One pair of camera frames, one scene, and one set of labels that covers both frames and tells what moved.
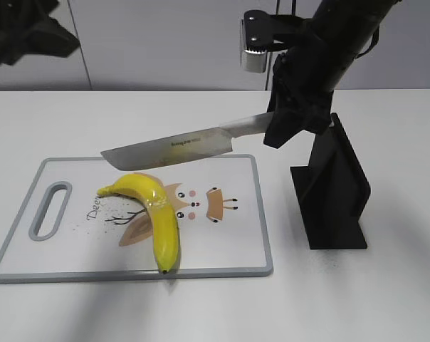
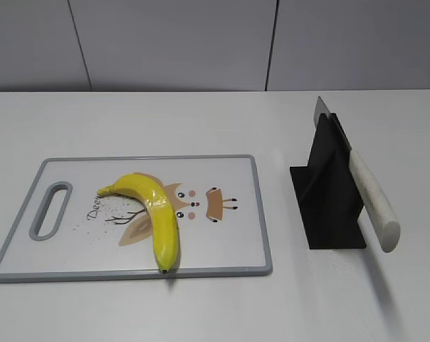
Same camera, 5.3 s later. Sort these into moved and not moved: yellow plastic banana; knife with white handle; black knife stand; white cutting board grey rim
Moved: knife with white handle
Not moved: white cutting board grey rim; black knife stand; yellow plastic banana
